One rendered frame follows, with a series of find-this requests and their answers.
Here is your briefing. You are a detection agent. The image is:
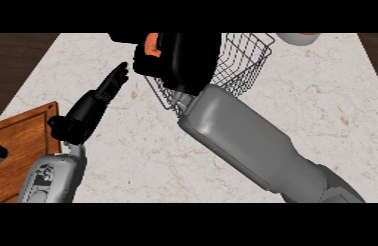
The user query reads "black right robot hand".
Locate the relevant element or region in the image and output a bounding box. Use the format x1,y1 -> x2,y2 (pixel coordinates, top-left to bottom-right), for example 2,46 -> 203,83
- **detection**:
106,32 -> 224,97

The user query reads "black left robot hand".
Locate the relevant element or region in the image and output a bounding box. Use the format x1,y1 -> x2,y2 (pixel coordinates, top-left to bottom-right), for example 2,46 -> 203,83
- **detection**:
45,61 -> 129,146

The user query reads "orange squash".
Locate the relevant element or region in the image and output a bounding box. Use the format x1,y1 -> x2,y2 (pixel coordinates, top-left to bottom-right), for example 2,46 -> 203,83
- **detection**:
143,32 -> 162,59

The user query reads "brown wooden cutting board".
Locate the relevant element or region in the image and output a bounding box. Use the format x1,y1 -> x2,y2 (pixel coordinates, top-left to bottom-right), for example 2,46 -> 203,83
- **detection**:
0,101 -> 63,204

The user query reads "pale grey round bowl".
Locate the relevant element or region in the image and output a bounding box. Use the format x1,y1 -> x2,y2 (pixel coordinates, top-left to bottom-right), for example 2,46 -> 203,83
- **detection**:
274,32 -> 321,47

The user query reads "grey wire basket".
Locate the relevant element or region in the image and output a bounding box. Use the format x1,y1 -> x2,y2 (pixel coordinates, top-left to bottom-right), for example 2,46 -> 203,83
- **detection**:
141,32 -> 276,117

